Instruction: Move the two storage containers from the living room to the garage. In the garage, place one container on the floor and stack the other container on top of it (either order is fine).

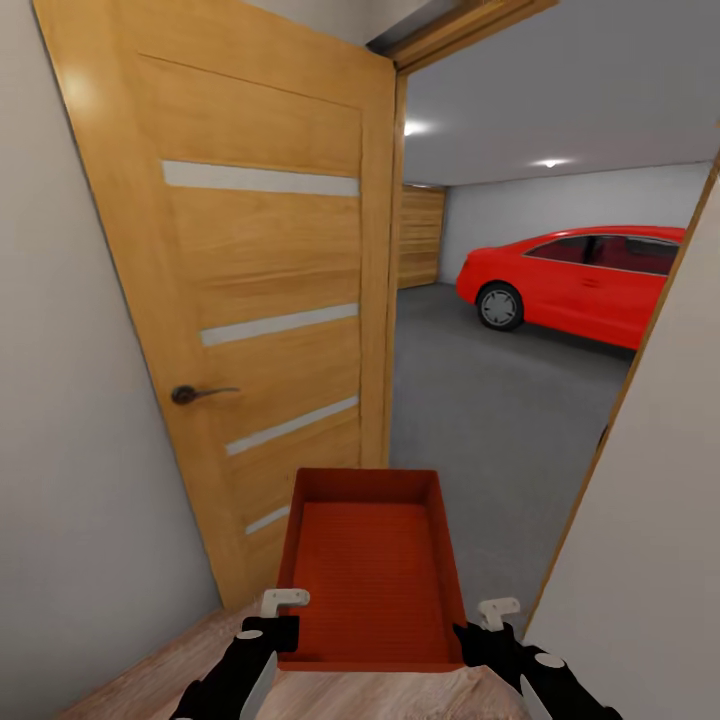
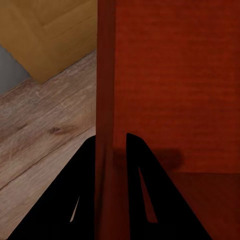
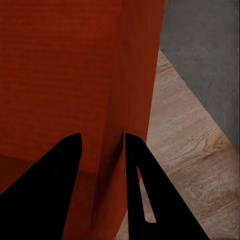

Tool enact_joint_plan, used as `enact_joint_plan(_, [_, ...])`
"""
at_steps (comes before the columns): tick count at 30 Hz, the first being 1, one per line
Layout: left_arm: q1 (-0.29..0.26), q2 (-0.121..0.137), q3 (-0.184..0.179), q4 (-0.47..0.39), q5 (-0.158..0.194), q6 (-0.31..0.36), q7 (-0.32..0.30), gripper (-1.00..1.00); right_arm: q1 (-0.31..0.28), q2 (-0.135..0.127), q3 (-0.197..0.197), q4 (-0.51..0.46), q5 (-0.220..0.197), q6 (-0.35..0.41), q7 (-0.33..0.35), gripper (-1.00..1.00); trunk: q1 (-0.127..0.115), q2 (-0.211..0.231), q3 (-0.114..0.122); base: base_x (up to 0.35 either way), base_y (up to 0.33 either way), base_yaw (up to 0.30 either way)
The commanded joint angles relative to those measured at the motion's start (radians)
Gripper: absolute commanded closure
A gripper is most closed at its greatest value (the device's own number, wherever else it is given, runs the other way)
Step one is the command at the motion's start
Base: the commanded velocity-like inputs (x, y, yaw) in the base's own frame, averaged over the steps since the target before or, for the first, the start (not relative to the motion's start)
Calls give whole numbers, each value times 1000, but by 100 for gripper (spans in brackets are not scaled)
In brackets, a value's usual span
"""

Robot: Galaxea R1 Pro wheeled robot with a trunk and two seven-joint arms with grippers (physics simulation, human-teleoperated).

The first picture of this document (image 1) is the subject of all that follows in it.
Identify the storage box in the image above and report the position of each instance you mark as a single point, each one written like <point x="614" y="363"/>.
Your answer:
<point x="373" y="549"/>

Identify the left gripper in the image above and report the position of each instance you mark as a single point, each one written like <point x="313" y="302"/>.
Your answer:
<point x="286" y="629"/>

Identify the garage door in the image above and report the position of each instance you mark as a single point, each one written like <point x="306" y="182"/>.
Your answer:
<point x="422" y="210"/>

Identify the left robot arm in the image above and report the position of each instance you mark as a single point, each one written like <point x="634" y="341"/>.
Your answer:
<point x="238" y="685"/>

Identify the car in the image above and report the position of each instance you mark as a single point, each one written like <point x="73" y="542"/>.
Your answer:
<point x="601" y="283"/>

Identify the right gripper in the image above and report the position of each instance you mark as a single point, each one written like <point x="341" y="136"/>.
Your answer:
<point x="483" y="647"/>

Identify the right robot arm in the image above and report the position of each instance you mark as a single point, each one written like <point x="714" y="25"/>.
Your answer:
<point x="550" y="690"/>

